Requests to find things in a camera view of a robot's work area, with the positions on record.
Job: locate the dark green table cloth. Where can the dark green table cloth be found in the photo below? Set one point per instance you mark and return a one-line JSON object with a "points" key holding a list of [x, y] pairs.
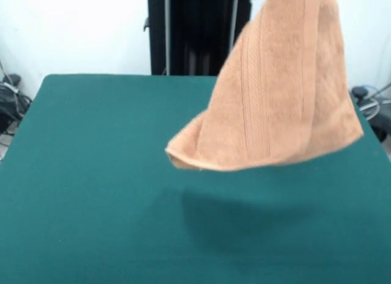
{"points": [[91, 204]]}

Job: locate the tan terry towel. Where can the tan terry towel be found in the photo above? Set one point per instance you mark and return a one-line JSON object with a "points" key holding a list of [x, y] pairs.
{"points": [[275, 97]]}

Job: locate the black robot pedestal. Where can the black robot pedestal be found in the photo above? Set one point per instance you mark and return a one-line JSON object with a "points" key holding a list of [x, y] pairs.
{"points": [[198, 36]]}

